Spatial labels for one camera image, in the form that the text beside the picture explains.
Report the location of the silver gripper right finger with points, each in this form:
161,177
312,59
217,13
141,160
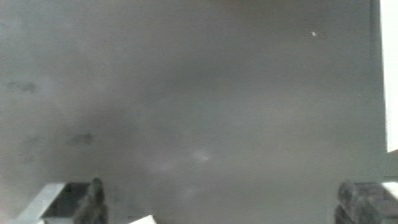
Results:
368,203

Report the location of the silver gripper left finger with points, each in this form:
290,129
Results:
68,204

